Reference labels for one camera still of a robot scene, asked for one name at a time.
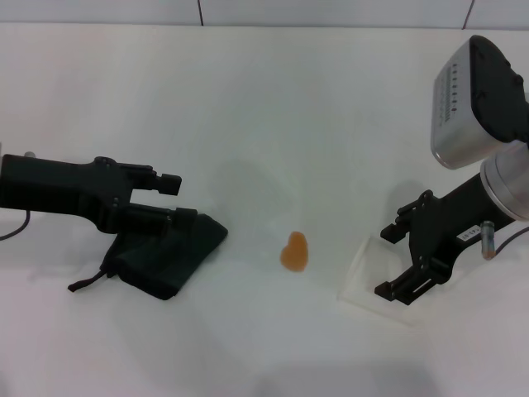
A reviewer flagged left gripper cable with plug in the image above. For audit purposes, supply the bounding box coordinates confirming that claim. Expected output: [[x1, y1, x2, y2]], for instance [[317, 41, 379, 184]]
[[0, 209, 33, 242]]

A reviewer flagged white paper cup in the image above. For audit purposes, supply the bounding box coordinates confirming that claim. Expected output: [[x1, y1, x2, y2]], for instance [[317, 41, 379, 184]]
[[337, 234, 414, 328]]

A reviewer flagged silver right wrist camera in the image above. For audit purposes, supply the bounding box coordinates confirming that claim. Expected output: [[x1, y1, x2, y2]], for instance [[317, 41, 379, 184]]
[[429, 35, 529, 170]]

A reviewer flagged right gripper cable with plug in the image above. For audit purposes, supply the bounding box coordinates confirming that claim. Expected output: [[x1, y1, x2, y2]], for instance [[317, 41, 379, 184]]
[[480, 221, 529, 261]]

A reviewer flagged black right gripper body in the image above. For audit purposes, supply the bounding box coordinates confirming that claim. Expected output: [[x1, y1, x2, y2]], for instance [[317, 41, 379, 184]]
[[407, 172, 518, 286]]

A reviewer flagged dark rag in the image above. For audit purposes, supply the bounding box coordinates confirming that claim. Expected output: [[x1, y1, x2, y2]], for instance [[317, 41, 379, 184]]
[[68, 208, 230, 302]]

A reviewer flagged gripper cable with plug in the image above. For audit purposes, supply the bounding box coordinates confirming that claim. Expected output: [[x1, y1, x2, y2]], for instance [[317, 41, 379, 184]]
[[0, 209, 33, 242], [480, 221, 529, 261]]

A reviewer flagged brown liquid stain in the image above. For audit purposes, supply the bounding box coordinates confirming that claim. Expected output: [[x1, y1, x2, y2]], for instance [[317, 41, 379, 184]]
[[279, 231, 310, 273]]

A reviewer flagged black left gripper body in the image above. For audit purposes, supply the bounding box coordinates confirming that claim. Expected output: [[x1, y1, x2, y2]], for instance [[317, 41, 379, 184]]
[[0, 153, 140, 235]]

